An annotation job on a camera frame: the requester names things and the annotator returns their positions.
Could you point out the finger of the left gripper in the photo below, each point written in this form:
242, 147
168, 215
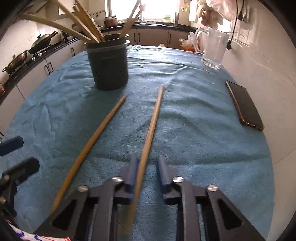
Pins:
10, 145
21, 172

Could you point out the black smartphone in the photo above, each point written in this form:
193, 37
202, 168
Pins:
247, 112

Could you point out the blue towel table cloth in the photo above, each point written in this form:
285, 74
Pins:
198, 133

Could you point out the black wok on stove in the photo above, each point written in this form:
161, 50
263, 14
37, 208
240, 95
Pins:
42, 42

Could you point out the kitchen window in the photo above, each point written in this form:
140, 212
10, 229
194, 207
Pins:
152, 10

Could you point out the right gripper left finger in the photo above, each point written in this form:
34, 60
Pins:
118, 190

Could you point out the clear glass mug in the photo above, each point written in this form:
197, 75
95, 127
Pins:
216, 43

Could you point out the brown clay pot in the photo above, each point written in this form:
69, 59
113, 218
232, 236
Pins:
110, 21

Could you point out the dark perforated utensil holder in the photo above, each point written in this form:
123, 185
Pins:
108, 61

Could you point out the hanging plastic bag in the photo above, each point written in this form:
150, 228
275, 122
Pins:
212, 13

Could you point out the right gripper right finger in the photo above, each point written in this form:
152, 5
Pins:
180, 192

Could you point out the steel pot with lid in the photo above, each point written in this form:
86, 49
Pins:
16, 62

